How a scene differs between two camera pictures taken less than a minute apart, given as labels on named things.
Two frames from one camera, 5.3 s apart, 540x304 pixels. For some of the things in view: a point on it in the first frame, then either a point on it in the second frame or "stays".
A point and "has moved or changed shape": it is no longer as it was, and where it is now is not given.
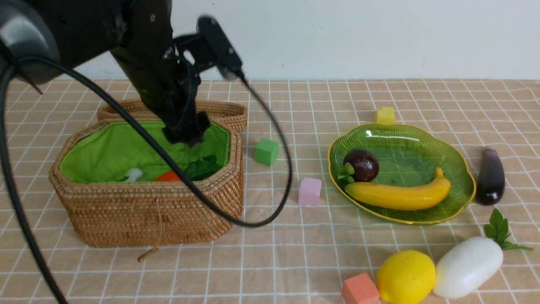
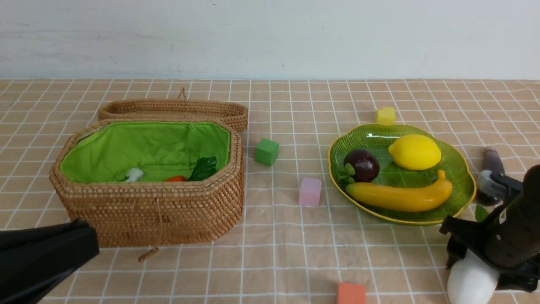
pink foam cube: x=309 y=191 stays
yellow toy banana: x=406 y=197 stays
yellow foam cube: x=385 y=116 stays
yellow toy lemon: x=406 y=277 -> x=415 y=152
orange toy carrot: x=168 y=176 has moved or changed shape
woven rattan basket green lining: x=109 y=152 stays
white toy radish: x=472 y=263 has moved or changed shape
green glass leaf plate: x=406 y=153 stays
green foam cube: x=266 y=151 stays
